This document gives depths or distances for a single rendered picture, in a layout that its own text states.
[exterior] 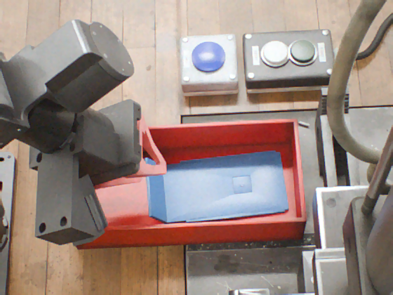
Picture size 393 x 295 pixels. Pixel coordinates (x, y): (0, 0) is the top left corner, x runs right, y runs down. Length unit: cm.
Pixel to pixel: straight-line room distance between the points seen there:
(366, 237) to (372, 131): 46
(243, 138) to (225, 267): 15
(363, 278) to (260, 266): 40
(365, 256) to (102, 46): 30
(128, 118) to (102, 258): 20
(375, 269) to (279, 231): 40
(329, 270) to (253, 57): 42
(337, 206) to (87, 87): 23
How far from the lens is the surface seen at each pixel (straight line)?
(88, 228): 72
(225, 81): 94
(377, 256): 47
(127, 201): 91
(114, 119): 78
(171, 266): 89
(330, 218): 65
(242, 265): 89
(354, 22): 38
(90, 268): 90
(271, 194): 91
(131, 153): 75
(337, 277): 59
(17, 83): 69
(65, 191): 72
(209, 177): 91
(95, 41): 68
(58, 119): 72
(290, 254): 89
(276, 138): 92
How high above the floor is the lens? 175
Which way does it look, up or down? 65 degrees down
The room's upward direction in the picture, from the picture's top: 6 degrees counter-clockwise
